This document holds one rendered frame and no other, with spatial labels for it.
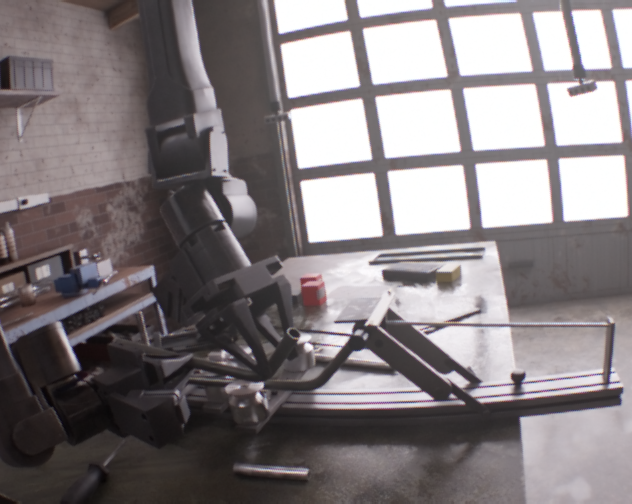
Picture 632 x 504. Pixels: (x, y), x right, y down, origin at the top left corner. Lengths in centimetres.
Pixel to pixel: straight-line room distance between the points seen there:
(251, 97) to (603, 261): 298
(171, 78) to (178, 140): 7
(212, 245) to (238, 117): 345
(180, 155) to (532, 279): 342
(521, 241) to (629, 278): 100
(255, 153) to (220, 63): 83
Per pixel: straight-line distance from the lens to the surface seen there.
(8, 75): 287
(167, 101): 53
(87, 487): 64
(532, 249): 373
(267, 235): 390
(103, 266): 266
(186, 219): 51
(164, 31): 53
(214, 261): 50
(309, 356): 78
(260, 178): 387
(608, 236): 384
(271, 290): 52
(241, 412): 64
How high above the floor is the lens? 123
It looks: 10 degrees down
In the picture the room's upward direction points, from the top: 8 degrees counter-clockwise
